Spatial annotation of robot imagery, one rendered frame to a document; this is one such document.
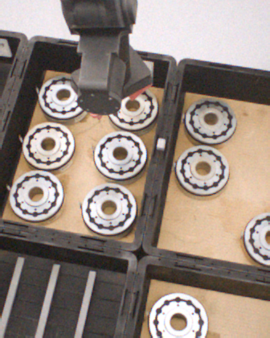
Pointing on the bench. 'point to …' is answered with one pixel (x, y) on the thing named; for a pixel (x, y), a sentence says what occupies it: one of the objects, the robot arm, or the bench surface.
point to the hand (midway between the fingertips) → (113, 105)
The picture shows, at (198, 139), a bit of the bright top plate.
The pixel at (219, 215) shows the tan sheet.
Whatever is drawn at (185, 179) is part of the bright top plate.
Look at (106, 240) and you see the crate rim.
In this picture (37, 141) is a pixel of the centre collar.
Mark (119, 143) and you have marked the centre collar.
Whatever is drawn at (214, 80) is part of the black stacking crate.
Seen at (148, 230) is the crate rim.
